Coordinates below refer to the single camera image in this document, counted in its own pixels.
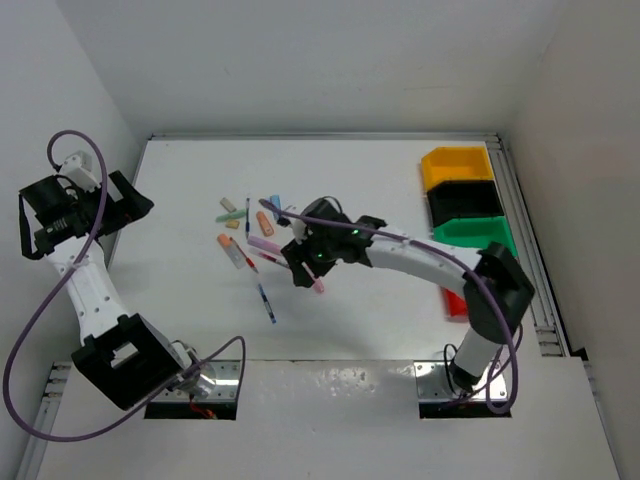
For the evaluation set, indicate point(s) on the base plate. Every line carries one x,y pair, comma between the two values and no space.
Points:
215,382
433,387

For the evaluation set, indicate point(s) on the green highlighter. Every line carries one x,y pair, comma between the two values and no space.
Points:
238,214

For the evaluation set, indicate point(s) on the black bin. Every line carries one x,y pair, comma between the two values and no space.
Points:
452,200

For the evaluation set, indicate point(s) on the yellow bin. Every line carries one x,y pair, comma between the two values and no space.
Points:
455,164

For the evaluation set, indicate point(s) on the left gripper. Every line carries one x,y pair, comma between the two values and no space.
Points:
131,207

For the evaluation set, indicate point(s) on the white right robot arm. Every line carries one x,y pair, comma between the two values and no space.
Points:
210,286

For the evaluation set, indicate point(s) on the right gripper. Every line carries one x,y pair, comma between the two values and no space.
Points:
295,255

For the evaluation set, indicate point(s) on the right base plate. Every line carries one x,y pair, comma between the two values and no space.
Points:
433,387

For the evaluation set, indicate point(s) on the red bin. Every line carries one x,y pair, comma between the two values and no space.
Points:
455,306

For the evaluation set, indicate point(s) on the blue gel pen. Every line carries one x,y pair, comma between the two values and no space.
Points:
247,217

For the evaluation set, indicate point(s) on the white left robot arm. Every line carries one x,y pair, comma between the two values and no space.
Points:
121,353

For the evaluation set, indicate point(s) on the left base plate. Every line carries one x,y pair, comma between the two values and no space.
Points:
215,382

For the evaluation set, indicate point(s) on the red gel pen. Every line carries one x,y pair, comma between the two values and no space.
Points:
248,261

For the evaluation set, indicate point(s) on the orange capped clear highlighter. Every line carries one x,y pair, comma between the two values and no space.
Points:
232,252

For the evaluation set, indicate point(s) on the purple highlighter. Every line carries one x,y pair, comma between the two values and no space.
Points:
265,245

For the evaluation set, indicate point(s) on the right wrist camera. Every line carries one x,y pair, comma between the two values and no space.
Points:
300,231

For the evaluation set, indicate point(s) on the green bin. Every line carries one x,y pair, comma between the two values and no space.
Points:
476,232

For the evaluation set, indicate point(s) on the grey white eraser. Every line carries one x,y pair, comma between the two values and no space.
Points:
228,205

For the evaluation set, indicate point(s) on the dark red capped pen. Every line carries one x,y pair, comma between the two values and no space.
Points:
270,258

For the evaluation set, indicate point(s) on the orange translucent highlighter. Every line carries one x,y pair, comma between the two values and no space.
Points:
264,224

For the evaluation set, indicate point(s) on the blue capped pen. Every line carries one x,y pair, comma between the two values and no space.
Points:
266,303

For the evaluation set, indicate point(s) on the blue highlighter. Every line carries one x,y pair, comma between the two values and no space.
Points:
275,201

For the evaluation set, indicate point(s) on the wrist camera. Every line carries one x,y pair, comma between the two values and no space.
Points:
300,231
78,168

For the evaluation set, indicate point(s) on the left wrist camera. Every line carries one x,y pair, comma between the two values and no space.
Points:
78,168

